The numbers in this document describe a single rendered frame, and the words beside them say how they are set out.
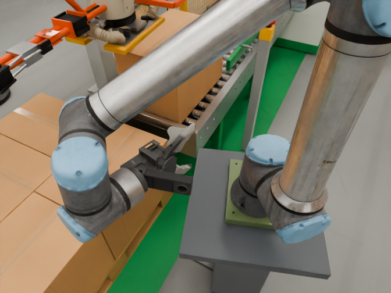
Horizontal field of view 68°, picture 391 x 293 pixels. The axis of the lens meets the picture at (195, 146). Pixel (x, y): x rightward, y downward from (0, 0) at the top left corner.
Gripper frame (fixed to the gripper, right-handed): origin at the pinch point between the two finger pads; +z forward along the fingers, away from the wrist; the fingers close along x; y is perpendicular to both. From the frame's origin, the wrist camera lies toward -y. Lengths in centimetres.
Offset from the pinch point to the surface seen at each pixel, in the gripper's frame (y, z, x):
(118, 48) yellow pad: 55, 19, -4
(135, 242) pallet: 44, 7, 112
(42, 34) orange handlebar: 60, -7, -14
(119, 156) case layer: 63, 17, 58
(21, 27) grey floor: 389, 111, 103
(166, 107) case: 62, 52, 42
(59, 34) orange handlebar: 58, -2, -14
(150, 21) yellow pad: 63, 42, -7
